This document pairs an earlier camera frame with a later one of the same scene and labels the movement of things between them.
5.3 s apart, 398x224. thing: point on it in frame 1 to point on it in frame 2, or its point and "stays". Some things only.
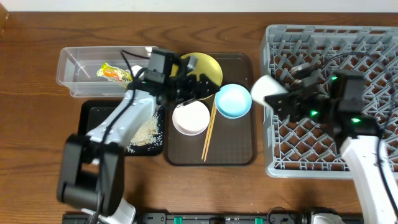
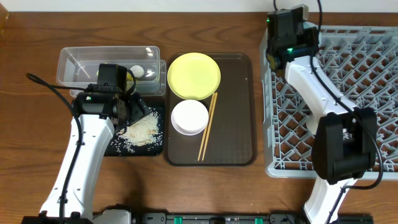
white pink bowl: x=191 y=119 stays
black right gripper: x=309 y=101 to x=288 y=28
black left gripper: x=193 y=88 to x=137 y=109
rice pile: x=147 y=133 stays
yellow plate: x=206 y=66 stays
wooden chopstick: x=210 y=131 to x=206 y=129
